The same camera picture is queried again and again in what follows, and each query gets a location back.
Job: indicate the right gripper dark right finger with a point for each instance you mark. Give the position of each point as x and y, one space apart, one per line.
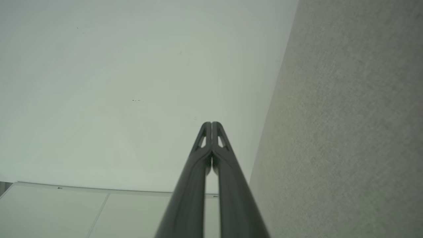
236 198

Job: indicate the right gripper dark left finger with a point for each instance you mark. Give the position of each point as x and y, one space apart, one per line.
188 198

